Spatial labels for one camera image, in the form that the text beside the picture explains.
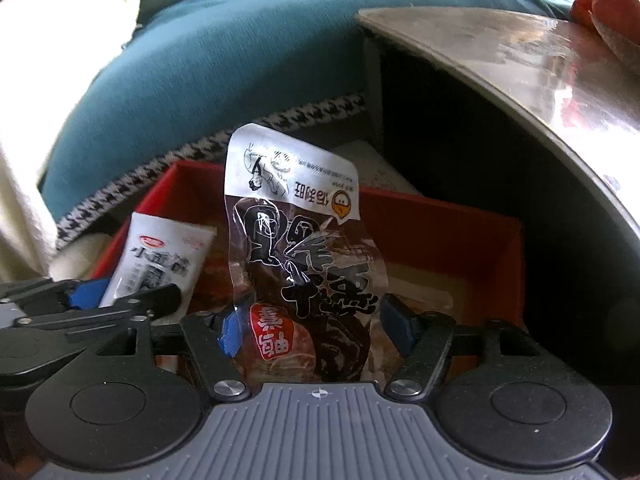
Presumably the white noodle snack packet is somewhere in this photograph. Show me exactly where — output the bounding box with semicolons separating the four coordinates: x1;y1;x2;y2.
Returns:
100;212;217;313

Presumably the cream white blanket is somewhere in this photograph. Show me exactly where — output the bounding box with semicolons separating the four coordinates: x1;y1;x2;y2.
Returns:
1;0;140;282

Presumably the red cardboard box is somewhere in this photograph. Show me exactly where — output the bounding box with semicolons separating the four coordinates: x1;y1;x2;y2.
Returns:
89;159;525;361

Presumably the black white dried-plum packet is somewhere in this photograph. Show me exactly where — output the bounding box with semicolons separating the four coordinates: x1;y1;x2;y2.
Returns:
224;124;388;388

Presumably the glossy side table top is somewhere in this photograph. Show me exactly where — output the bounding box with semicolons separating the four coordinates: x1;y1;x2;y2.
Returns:
356;6;639;237

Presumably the teal sofa cover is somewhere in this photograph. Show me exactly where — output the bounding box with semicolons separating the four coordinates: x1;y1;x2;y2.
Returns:
39;0;576;252

